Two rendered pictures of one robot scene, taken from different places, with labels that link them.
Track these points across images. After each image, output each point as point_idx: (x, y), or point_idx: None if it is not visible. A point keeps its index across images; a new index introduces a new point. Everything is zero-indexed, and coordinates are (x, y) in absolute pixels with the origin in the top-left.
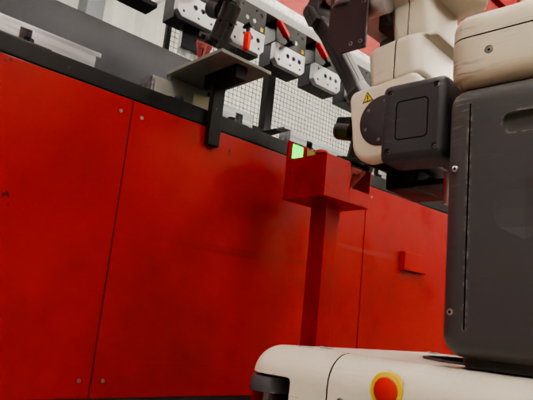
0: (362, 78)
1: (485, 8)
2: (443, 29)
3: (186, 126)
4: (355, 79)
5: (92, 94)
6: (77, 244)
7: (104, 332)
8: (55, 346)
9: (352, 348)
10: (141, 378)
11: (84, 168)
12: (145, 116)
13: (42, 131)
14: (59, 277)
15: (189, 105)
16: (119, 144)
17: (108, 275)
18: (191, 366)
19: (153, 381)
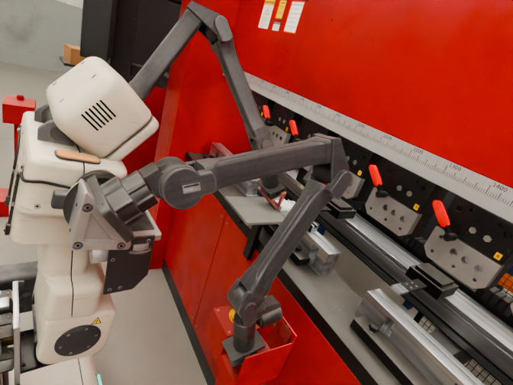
0: (258, 268)
1: (69, 247)
2: (38, 244)
3: (241, 237)
4: (252, 264)
5: (215, 204)
6: (201, 266)
7: (199, 308)
8: (191, 298)
9: (79, 378)
10: (203, 341)
11: (208, 237)
12: (228, 222)
13: (202, 215)
14: (195, 274)
15: (246, 225)
16: (217, 232)
17: (204, 287)
18: (216, 363)
19: (205, 348)
